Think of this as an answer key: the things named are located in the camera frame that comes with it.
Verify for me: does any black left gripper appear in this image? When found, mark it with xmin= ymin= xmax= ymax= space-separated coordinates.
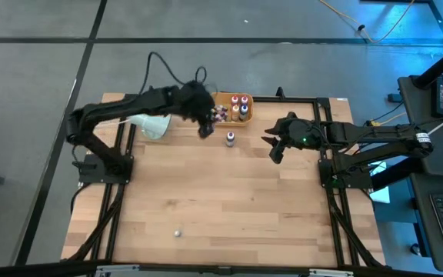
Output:
xmin=178 ymin=79 xmax=219 ymax=140

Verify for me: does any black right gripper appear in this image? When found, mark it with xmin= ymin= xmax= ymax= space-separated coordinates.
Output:
xmin=260 ymin=112 xmax=323 ymax=165

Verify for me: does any yellow plastic bin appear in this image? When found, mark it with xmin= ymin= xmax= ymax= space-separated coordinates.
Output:
xmin=210 ymin=91 xmax=254 ymax=128

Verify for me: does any black diagonal pole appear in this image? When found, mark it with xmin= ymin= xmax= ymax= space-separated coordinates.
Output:
xmin=371 ymin=155 xmax=425 ymax=192
xmin=413 ymin=48 xmax=443 ymax=89

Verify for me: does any black side desk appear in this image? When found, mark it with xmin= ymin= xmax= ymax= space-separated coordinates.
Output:
xmin=408 ymin=172 xmax=443 ymax=275
xmin=397 ymin=75 xmax=443 ymax=178

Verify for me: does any black aluminium table frame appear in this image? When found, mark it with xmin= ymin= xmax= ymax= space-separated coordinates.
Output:
xmin=62 ymin=86 xmax=386 ymax=269

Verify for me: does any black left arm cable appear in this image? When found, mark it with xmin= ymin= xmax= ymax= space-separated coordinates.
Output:
xmin=138 ymin=52 xmax=209 ymax=97

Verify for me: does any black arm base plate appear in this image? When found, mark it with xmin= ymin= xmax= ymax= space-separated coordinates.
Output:
xmin=318 ymin=157 xmax=375 ymax=190
xmin=78 ymin=152 xmax=135 ymax=185

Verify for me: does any yellow cable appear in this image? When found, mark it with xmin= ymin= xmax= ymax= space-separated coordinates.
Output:
xmin=318 ymin=0 xmax=417 ymax=44

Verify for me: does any black camera gantry bar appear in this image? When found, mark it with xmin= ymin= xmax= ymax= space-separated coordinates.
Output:
xmin=0 ymin=260 xmax=443 ymax=277

